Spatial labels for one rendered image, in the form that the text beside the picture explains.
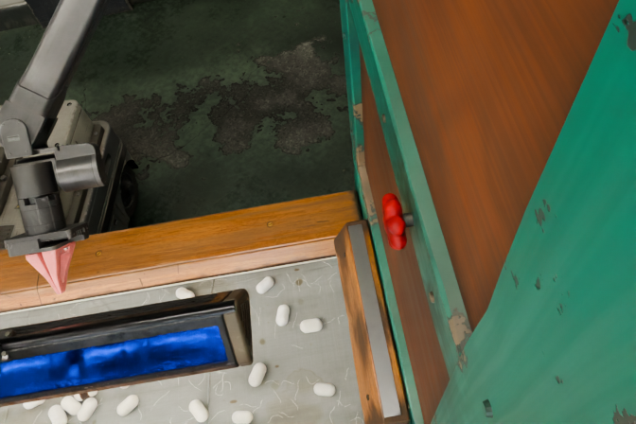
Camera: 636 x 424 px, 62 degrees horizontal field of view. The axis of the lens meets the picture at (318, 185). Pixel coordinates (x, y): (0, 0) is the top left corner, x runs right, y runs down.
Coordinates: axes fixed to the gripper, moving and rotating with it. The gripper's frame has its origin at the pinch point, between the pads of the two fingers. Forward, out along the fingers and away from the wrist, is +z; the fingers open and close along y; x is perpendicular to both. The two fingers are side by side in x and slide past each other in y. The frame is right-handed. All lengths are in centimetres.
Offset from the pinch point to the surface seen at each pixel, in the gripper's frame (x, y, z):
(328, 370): -1.0, 38.9, 19.8
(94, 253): 13.9, -0.2, -2.0
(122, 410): -3.6, 7.0, 19.5
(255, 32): 166, 22, -62
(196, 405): -4.3, 18.5, 20.3
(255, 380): -2.8, 27.6, 18.7
